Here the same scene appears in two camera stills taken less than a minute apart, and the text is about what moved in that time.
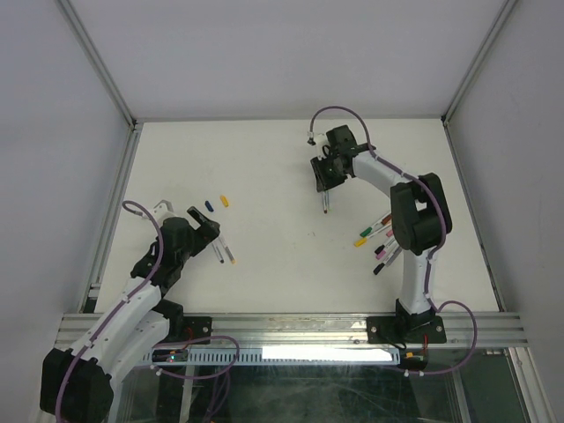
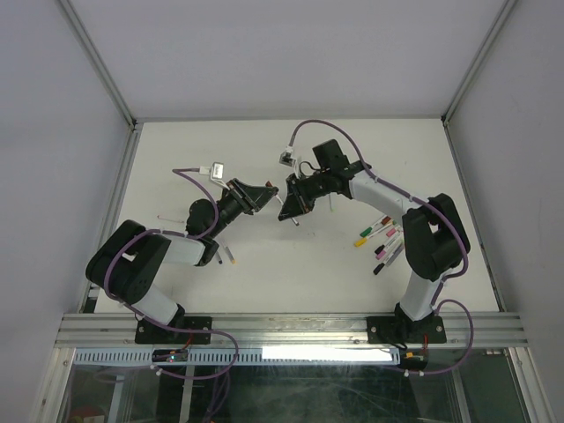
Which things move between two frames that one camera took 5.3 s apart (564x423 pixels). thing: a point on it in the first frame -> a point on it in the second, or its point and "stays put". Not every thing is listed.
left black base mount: [183, 328] stays put
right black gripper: [322, 181] -> [297, 202]
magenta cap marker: [390, 249] stays put
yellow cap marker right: [359, 242] stays put
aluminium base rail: [490, 331] stays put
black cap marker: [389, 261] stays put
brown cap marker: [325, 202] -> [293, 218]
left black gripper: [204, 233] -> [250, 198]
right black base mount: [405, 328] stays put
